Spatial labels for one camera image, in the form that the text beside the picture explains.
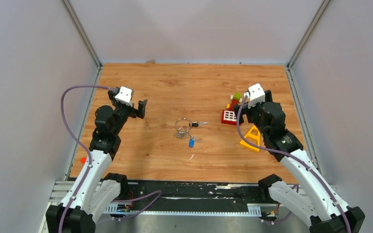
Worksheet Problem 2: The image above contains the silver keyring with clips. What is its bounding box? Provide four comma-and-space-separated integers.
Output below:
173, 117, 192, 139

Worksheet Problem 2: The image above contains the black head silver key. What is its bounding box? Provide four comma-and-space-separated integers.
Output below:
189, 121, 208, 127

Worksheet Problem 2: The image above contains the blue key tag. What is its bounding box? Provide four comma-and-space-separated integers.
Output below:
188, 136, 203, 148

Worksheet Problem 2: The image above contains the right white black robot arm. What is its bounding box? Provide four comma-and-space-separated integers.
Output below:
234, 84, 365, 233

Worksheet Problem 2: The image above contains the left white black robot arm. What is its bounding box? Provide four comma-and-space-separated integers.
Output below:
46, 86, 147, 233

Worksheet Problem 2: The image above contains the red green toy brick car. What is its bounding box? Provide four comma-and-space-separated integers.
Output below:
226, 92, 243, 111

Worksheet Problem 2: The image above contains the red white toy block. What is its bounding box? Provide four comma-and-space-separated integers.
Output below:
220, 110, 237, 125

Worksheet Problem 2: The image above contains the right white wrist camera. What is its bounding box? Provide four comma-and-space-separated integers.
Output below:
244, 83, 266, 108

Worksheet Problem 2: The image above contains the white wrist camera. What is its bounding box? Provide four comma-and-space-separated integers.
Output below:
114, 86, 134, 107
244, 83, 266, 108

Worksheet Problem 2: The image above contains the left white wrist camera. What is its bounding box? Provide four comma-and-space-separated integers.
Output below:
114, 86, 134, 107

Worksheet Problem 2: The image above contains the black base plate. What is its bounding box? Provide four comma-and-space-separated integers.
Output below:
118, 180, 277, 212

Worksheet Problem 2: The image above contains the white slotted cable duct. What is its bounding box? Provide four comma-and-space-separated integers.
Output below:
103, 204, 262, 217

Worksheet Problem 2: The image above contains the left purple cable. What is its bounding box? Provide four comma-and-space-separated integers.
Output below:
58, 84, 163, 233

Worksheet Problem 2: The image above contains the purple cable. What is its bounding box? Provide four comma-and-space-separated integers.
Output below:
236, 93, 353, 233
58, 84, 163, 233

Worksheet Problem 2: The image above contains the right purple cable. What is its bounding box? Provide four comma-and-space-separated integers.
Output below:
236, 93, 353, 233

